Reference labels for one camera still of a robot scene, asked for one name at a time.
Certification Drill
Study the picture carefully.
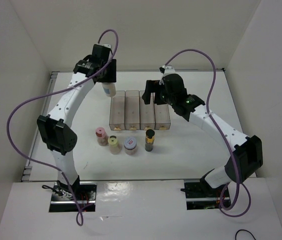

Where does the tall silver-lid blue-label spice jar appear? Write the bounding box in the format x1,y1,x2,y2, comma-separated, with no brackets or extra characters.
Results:
101,82,117,98

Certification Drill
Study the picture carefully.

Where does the pink-lid spice jar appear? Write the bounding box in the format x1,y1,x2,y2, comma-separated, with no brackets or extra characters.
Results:
95,127,108,146

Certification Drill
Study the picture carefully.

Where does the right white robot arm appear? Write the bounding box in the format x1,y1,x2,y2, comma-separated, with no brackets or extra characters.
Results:
142,73,263,197

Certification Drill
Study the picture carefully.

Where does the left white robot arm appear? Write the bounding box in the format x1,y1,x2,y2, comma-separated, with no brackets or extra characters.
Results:
36,44,117,200

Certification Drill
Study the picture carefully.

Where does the clear bin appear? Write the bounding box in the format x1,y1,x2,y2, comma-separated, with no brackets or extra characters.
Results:
124,90,140,131
154,104,171,131
139,90,156,131
109,90,125,131

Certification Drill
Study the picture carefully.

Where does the black-cap gold-band pepper bottle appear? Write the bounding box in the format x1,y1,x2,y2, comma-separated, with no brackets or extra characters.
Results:
145,129,155,152

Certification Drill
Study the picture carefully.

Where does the white-lid red-label spice jar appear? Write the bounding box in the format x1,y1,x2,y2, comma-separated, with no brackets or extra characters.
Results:
123,136,138,156

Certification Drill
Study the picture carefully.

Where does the yellow-lid spice jar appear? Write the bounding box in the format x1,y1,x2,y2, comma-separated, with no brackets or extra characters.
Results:
108,135,121,155

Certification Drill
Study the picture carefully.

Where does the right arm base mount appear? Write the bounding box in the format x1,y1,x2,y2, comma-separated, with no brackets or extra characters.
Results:
180,179,225,210

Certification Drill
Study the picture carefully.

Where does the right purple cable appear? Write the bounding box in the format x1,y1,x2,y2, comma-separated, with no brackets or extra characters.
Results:
164,49,253,218

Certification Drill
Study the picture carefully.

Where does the purple cable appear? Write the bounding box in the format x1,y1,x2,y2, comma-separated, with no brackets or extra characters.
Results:
6,29,120,227
164,49,253,218

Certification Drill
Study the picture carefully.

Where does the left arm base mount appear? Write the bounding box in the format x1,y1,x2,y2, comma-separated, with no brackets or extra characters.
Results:
42,181,99,213

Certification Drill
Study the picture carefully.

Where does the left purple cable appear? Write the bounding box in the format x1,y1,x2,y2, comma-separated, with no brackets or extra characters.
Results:
6,29,120,227

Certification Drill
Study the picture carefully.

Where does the black cable on floor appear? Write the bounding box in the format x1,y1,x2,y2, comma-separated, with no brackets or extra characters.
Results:
235,229,257,240

